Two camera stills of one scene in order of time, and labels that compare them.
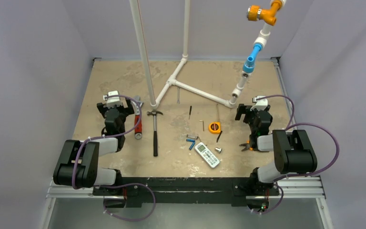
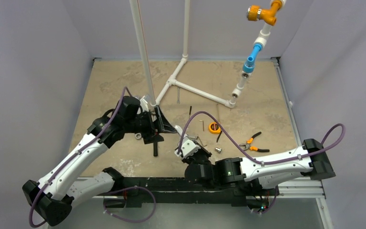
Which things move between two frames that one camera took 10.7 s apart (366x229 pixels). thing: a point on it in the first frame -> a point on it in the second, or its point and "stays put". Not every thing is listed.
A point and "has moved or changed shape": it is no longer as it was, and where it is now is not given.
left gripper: (102, 109) -> (149, 136)
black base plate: (186, 190) stays put
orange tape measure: (214, 127) stays put
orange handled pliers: (247, 146) stays put
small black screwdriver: (190, 111) stays put
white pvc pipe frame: (260, 42) stays put
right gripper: (251, 111) -> (194, 158)
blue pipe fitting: (249, 66) stays put
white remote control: (212, 161) has moved or changed shape
